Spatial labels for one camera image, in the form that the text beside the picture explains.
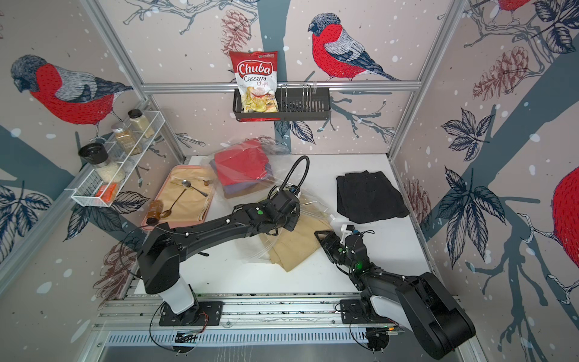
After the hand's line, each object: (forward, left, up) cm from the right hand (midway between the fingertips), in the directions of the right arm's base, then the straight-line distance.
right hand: (317, 237), depth 86 cm
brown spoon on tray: (+11, +66, -3) cm, 67 cm away
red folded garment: (+34, +34, +5) cm, 49 cm away
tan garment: (-5, +11, 0) cm, 12 cm away
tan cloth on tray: (+23, +62, -5) cm, 66 cm away
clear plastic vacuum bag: (+33, +18, -3) cm, 38 cm away
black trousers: (+20, -23, 0) cm, 30 cm away
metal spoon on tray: (+27, +63, -3) cm, 69 cm away
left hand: (+6, +7, +9) cm, 13 cm away
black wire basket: (+58, +6, +22) cm, 63 cm away
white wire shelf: (+4, +71, +26) cm, 76 cm away
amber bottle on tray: (+9, +70, 0) cm, 70 cm away
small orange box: (-1, +64, +29) cm, 70 cm away
